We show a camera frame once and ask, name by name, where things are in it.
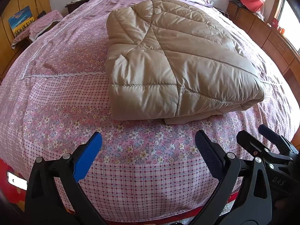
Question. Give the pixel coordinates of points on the yellow wooden wardrobe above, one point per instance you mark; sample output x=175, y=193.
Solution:
x=8, y=9

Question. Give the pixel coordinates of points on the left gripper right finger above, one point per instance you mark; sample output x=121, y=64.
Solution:
x=253, y=204

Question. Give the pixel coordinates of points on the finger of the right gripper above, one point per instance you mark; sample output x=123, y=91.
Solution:
x=282, y=144
x=253, y=146

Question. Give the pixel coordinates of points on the blue yellow painting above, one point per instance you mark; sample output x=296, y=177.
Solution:
x=21, y=21

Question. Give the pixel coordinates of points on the beige quilted down coat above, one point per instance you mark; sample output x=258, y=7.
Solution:
x=170, y=60

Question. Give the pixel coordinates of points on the window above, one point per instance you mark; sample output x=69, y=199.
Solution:
x=287, y=20

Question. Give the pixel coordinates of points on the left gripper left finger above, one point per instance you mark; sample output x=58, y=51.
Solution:
x=43, y=204

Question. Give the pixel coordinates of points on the stool with pink cloth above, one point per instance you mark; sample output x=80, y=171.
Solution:
x=38, y=27

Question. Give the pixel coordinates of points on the dark wooden nightstand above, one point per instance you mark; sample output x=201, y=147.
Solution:
x=73, y=5

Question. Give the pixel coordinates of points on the pink floral bedspread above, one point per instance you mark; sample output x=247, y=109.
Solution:
x=55, y=96

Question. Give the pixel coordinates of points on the red items on windowsill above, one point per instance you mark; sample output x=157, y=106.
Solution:
x=275, y=24

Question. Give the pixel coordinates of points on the brown wooden dresser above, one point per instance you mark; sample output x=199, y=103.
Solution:
x=270, y=41

